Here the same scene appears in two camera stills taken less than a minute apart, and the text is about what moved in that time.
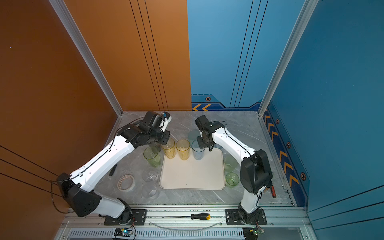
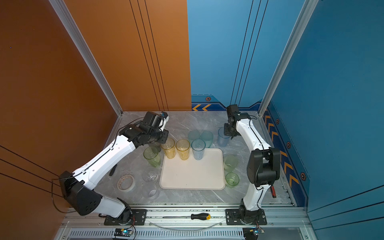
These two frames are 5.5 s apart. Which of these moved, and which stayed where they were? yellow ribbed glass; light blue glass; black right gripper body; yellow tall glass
Moved: black right gripper body
Stayed: yellow ribbed glass; yellow tall glass; light blue glass
